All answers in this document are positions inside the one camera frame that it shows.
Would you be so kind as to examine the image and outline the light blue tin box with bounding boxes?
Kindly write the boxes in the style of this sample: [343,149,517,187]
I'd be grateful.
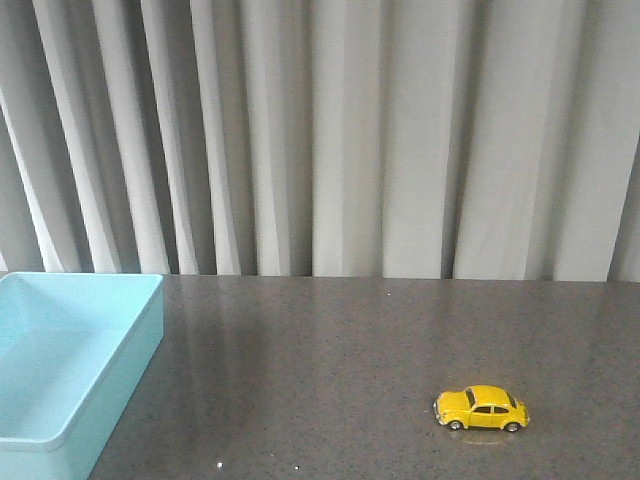
[1,272,164,479]

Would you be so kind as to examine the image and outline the grey pleated curtain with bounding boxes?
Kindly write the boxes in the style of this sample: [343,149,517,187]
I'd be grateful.
[1,1,639,281]

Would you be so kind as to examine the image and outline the yellow toy beetle car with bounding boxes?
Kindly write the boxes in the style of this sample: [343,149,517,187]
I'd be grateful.
[432,385,530,433]

